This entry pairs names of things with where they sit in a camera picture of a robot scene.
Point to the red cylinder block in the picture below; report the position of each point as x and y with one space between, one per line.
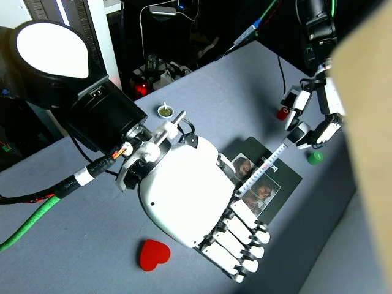
281 114

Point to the black power adapter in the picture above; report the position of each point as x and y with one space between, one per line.
152 62

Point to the black Beatles book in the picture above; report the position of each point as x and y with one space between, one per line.
284 186

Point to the grey flat device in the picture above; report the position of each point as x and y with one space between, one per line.
162 10

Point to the green cylinder block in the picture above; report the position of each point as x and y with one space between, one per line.
315 157

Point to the grey black tape measure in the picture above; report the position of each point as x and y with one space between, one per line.
263 168

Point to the red glowing device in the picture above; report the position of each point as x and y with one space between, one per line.
141 89

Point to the red heart block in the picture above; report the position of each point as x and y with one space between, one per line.
153 254

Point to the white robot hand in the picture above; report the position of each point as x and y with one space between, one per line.
186 193
332 101

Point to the beige panel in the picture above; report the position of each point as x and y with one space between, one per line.
367 122

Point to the white power strip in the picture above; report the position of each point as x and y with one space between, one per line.
167 78

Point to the grey table cloth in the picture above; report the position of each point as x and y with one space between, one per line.
92 260

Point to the small cup with stick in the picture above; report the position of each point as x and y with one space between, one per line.
165 111

